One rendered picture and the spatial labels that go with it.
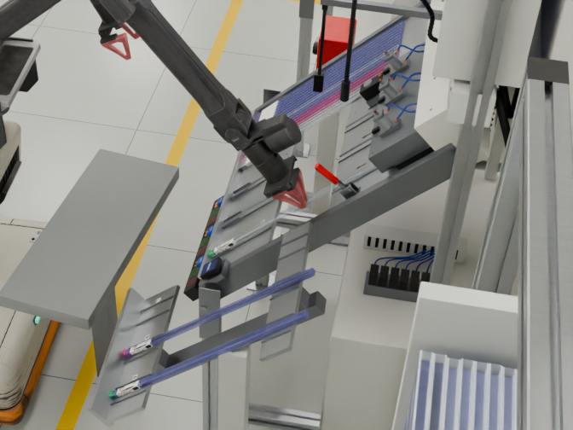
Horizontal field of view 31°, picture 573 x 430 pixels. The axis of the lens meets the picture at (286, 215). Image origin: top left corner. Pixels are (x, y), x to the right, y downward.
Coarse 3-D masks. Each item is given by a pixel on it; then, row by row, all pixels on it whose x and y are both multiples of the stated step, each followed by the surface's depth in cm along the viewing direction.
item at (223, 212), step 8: (256, 112) 288; (240, 152) 274; (240, 160) 272; (232, 176) 267; (232, 184) 265; (232, 192) 263; (224, 200) 260; (232, 200) 262; (224, 208) 258; (224, 216) 257; (216, 224) 253; (224, 224) 255; (216, 232) 251; (216, 240) 250; (208, 248) 247; (208, 256) 245; (200, 272) 241
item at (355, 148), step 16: (416, 32) 252; (352, 112) 247; (368, 112) 241; (352, 128) 241; (368, 128) 235; (352, 144) 235; (368, 144) 229; (352, 160) 230; (368, 160) 224; (336, 176) 230; (368, 176) 220; (384, 176) 215; (336, 192) 225
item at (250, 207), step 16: (240, 176) 269; (256, 176) 262; (240, 192) 260; (256, 192) 255; (240, 208) 255; (256, 208) 249; (272, 208) 242; (240, 224) 249; (256, 224) 243; (272, 224) 237; (224, 240) 249; (256, 240) 237; (224, 256) 243; (240, 256) 237
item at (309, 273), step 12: (300, 276) 199; (264, 288) 204; (276, 288) 202; (240, 300) 207; (252, 300) 205; (216, 312) 210; (228, 312) 209; (192, 324) 213; (156, 336) 219; (168, 336) 216
